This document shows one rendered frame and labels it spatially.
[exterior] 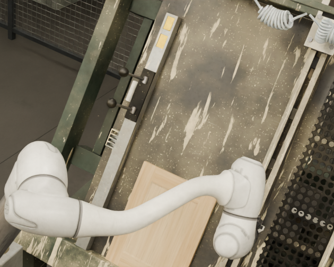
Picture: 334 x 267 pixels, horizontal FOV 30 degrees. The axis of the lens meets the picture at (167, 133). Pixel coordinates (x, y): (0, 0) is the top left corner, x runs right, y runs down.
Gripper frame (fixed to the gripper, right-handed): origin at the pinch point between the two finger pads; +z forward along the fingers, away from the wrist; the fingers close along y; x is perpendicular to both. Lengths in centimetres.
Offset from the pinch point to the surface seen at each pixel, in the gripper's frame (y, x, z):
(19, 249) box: -44, 75, -12
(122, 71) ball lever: 31, 65, -8
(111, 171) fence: -6, 60, 4
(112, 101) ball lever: 20, 64, -7
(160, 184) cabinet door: -2.3, 40.1, 6.4
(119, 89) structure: 23, 73, 13
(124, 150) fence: 4, 58, 4
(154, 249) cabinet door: -25.6, 32.9, 6.7
